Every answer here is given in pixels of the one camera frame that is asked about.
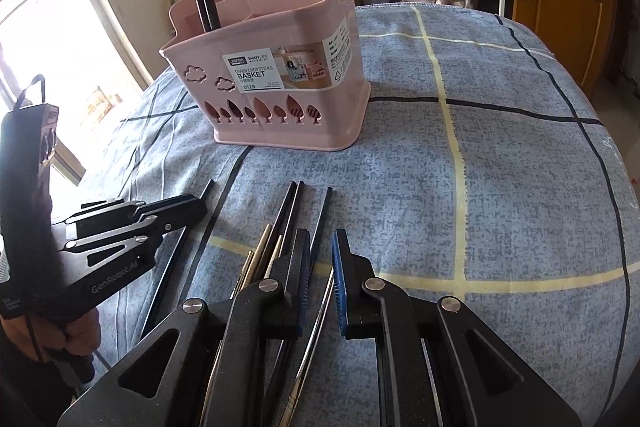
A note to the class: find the person's left hand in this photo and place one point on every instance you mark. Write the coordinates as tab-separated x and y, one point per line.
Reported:
80	332

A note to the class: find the pink plastic chopstick basket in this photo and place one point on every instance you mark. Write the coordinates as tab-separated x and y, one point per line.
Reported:
280	117

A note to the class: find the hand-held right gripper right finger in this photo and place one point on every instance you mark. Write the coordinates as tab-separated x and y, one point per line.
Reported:
342	282

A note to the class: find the large window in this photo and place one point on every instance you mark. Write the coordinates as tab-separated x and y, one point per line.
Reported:
60	37

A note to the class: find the wooden door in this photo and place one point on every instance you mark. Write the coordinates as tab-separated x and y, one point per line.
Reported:
565	7

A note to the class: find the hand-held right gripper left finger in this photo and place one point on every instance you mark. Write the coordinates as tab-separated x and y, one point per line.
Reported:
302	292

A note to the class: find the metal chopstick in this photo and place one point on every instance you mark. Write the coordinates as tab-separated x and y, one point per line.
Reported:
312	332

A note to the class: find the wooden chopstick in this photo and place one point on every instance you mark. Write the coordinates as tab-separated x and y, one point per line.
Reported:
257	254
270	259
243	272

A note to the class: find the blue plaid blanket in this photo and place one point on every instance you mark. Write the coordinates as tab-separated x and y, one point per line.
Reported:
500	182

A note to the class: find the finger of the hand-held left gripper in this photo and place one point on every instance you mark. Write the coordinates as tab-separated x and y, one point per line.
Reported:
125	244
175	209

